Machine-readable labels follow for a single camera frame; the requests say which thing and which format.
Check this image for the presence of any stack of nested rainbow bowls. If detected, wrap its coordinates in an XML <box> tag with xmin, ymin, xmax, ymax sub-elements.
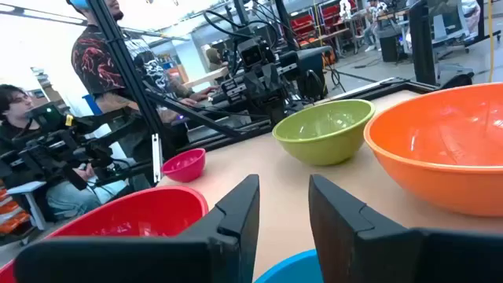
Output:
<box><xmin>0</xmin><ymin>185</ymin><xmax>210</xmax><ymax>283</ymax></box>

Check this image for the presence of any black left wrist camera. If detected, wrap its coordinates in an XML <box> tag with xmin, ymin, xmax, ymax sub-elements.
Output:
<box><xmin>237</xmin><ymin>36</ymin><xmax>277</xmax><ymax>68</ymax></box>

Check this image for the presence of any red crate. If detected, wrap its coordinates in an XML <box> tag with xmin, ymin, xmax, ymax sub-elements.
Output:
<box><xmin>289</xmin><ymin>13</ymin><xmax>317</xmax><ymax>40</ymax></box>
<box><xmin>319</xmin><ymin>2</ymin><xmax>342</xmax><ymax>33</ymax></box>

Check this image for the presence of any standing person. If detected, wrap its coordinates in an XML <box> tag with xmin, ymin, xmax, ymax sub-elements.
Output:
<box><xmin>65</xmin><ymin>0</ymin><xmax>221</xmax><ymax>158</ymax></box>

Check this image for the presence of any orange white striped crate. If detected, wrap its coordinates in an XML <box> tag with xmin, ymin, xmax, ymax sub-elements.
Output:
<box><xmin>0</xmin><ymin>187</ymin><xmax>31</xmax><ymax>237</ymax></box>

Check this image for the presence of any tan table cover board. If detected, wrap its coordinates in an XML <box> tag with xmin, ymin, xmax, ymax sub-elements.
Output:
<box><xmin>156</xmin><ymin>89</ymin><xmax>503</xmax><ymax>281</ymax></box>

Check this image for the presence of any black floor stand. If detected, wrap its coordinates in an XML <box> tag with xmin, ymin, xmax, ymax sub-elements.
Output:
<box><xmin>439</xmin><ymin>72</ymin><xmax>475</xmax><ymax>90</ymax></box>

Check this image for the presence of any person in hood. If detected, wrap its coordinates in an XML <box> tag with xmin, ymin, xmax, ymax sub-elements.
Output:
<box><xmin>205</xmin><ymin>46</ymin><xmax>229</xmax><ymax>72</ymax></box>

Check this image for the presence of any black upright panel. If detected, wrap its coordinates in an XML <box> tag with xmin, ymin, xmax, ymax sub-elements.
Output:
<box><xmin>407</xmin><ymin>0</ymin><xmax>438</xmax><ymax>86</ymax></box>

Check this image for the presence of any black aluminium table frame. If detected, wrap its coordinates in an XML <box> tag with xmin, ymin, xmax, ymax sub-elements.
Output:
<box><xmin>88</xmin><ymin>0</ymin><xmax>439</xmax><ymax>186</ymax></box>

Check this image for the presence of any seated person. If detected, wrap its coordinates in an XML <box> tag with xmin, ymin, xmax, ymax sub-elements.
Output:
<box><xmin>0</xmin><ymin>83</ymin><xmax>130</xmax><ymax>222</ymax></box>

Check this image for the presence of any black camera cable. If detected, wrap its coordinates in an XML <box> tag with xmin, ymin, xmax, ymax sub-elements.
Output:
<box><xmin>201</xmin><ymin>9</ymin><xmax>255</xmax><ymax>41</ymax></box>

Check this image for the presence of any orange bowl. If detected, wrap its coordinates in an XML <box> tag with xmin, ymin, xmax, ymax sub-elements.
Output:
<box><xmin>363</xmin><ymin>82</ymin><xmax>503</xmax><ymax>218</ymax></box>

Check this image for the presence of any light wooden desk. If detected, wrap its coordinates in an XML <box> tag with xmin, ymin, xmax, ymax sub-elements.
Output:
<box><xmin>182</xmin><ymin>65</ymin><xmax>231</xmax><ymax>90</ymax></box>

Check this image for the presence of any person at distant desk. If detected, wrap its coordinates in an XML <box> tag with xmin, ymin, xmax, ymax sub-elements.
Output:
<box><xmin>362</xmin><ymin>0</ymin><xmax>391</xmax><ymax>53</ymax></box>

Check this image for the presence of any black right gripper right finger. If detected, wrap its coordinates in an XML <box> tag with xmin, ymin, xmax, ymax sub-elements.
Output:
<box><xmin>308</xmin><ymin>174</ymin><xmax>503</xmax><ymax>283</ymax></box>

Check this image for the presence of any small pink bowl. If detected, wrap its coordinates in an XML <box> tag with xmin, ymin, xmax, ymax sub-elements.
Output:
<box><xmin>161</xmin><ymin>148</ymin><xmax>207</xmax><ymax>184</ymax></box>

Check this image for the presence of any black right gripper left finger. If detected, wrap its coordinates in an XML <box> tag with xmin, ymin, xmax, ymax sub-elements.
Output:
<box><xmin>13</xmin><ymin>174</ymin><xmax>261</xmax><ymax>283</ymax></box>

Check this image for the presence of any green bowl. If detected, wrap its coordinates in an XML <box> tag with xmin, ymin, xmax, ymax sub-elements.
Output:
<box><xmin>272</xmin><ymin>98</ymin><xmax>376</xmax><ymax>167</ymax></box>

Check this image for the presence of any yellow cable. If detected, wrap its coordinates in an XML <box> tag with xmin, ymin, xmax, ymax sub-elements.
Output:
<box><xmin>487</xmin><ymin>0</ymin><xmax>495</xmax><ymax>83</ymax></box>

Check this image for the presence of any blue bowl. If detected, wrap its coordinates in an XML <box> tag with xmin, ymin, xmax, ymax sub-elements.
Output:
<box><xmin>254</xmin><ymin>248</ymin><xmax>324</xmax><ymax>283</ymax></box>

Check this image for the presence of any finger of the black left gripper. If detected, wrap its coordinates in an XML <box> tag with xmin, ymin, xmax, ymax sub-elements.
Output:
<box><xmin>244</xmin><ymin>72</ymin><xmax>264</xmax><ymax>105</ymax></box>
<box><xmin>262</xmin><ymin>62</ymin><xmax>285</xmax><ymax>100</ymax></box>

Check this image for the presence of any black bin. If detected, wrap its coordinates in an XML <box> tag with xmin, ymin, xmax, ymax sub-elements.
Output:
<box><xmin>378</xmin><ymin>33</ymin><xmax>402</xmax><ymax>63</ymax></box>

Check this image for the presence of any white stool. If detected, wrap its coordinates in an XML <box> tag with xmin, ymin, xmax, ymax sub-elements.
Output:
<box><xmin>5</xmin><ymin>180</ymin><xmax>49</xmax><ymax>231</ymax></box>

